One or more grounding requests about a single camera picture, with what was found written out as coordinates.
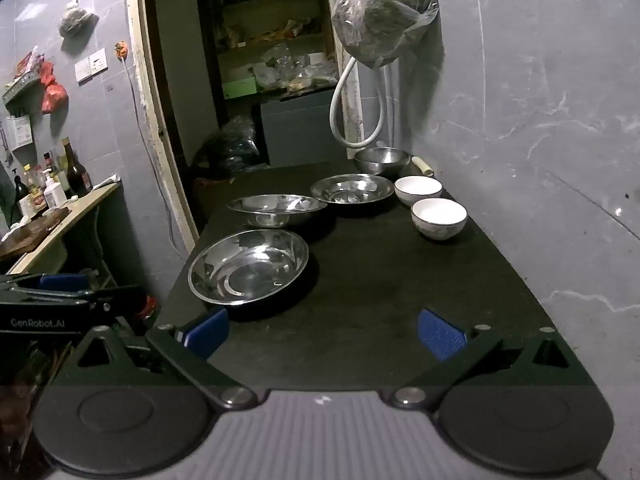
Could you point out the dark wooden cutting board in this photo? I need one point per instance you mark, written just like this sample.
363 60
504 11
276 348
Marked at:
30 232

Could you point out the clear hanging plastic bag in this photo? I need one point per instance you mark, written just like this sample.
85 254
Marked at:
385 12

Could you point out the small hanging bag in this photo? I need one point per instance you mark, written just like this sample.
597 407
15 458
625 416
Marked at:
75 17

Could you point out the red plastic bag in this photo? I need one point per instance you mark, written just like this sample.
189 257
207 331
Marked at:
52 92

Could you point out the black plastic bag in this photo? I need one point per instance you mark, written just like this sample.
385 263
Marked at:
235 145

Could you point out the orange wall hook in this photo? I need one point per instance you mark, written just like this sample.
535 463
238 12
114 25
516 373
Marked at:
120 50

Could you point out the deep steel bowl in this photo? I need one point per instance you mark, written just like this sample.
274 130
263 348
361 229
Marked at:
381 160

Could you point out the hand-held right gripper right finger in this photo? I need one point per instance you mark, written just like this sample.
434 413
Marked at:
440 334

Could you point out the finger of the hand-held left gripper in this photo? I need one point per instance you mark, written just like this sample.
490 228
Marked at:
107 299
60 282

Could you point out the wooden counter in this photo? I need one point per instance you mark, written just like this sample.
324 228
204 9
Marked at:
85 202

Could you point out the yellow label oil bottle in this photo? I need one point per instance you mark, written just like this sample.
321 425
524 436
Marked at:
33 197

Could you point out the white ceramic bowl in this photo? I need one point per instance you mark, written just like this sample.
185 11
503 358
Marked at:
418 189
439 217

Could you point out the white pump bottle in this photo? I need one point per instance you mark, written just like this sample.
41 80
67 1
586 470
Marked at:
53 194

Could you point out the door frame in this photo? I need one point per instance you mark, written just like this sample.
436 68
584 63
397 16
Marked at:
150 125

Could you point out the cluttered shelf cabinet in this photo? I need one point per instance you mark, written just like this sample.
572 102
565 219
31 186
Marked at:
270 25

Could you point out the red lid jar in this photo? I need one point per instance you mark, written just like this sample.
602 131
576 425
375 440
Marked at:
147 306

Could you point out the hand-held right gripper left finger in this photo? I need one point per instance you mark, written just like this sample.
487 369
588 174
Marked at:
207 334

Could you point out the small dark bottle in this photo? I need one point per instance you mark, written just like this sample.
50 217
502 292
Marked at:
20 189

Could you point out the white wall switch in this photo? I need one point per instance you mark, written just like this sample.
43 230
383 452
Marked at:
91 65

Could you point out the large dark glass bottle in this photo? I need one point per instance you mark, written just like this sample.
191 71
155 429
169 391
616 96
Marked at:
76 172

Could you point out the grey cabinet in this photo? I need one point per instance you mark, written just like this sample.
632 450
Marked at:
295 125

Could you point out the white paper bag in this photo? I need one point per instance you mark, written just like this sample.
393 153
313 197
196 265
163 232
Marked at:
19 130

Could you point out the green box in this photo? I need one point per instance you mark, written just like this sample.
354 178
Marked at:
240 89

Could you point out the cream rolled sheet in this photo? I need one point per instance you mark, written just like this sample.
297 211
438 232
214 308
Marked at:
424 165

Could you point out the large steel plate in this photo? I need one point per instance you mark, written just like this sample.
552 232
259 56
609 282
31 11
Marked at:
247 267

